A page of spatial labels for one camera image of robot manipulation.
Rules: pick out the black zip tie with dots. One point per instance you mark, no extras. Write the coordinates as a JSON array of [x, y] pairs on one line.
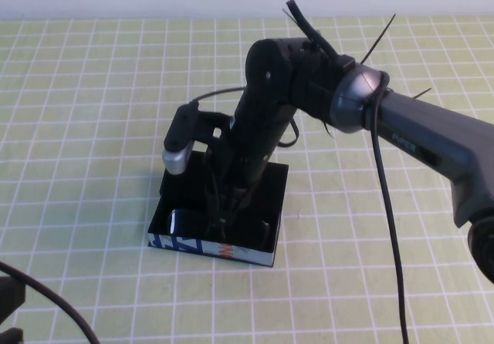
[[380, 37], [421, 93]]

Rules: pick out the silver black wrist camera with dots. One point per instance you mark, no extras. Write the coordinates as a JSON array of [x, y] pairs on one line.
[[179, 143]]

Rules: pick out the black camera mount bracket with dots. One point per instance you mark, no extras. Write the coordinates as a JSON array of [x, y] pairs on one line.
[[208, 126]]

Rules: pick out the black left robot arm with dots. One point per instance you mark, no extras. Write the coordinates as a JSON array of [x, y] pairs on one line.
[[9, 294]]

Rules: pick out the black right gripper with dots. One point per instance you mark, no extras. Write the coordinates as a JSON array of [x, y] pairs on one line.
[[254, 143]]

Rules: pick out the black printed glasses case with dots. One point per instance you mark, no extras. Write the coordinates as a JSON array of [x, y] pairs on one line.
[[247, 253]]

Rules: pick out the green white grid tablecloth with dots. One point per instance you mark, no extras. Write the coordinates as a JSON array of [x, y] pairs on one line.
[[96, 70]]

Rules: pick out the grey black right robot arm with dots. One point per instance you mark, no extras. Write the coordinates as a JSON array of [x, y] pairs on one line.
[[424, 135]]

